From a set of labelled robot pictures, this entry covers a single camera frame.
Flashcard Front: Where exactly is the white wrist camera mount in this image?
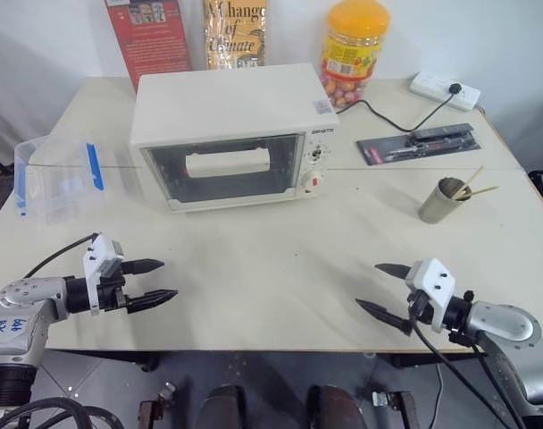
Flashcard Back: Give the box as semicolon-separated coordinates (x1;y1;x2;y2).
82;232;125;316
404;257;457;333

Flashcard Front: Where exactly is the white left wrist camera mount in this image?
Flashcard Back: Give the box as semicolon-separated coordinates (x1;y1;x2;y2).
82;232;125;316

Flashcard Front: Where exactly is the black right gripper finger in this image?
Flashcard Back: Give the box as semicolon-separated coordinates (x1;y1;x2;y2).
374;263;409;281
355;298;414;337

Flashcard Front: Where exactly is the red book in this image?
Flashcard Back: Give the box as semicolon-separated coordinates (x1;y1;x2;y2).
104;0;194;93

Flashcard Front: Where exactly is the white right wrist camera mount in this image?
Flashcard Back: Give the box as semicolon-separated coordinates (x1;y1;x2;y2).
404;257;457;333

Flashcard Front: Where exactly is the dark rounded shape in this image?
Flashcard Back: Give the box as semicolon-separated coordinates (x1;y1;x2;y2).
305;384;369;429
199;383;248;429

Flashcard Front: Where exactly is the black power cable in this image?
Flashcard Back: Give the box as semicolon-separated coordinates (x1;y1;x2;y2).
336;81;464;133

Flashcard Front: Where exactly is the white power strip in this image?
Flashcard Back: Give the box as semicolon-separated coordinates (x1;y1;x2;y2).
408;71;482;113

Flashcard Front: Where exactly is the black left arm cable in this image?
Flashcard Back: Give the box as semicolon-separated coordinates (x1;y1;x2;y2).
23;232;98;279

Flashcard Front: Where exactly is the metal cup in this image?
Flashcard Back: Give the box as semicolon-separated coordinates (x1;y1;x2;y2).
417;176;474;225

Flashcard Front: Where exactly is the black cable bundle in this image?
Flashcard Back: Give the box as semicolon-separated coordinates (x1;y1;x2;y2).
0;395;137;429

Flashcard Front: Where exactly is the yellow book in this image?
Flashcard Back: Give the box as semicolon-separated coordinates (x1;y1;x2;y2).
202;0;270;72

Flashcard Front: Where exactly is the white toaster oven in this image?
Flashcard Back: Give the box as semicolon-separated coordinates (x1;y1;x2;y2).
129;63;341;215

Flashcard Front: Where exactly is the candy jar with orange lid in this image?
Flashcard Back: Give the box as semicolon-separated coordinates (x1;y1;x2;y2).
319;0;392;109

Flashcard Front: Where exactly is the black packaged tool card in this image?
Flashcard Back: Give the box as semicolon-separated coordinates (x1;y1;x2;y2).
355;122;483;168

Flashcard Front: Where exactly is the rusty table caster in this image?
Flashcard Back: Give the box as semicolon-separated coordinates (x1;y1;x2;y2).
136;381;179;429
371;389;421;429

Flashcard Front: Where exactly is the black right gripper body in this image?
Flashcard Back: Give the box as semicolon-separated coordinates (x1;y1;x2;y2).
407;290;436;325

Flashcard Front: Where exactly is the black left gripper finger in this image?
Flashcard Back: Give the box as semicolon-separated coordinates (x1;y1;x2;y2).
121;257;166;276
126;289;180;314

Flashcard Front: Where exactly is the clear blue-clipped plastic container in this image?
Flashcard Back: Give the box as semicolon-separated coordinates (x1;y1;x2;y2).
13;134;142;225

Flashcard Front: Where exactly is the wooden stick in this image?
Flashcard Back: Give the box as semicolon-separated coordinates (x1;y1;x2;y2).
458;185;500;200
452;164;485;200

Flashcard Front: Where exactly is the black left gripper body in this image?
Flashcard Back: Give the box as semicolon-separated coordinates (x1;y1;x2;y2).
96;273;129;313

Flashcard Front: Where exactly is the thin white cable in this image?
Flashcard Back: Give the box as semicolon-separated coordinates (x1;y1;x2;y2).
434;363;446;429

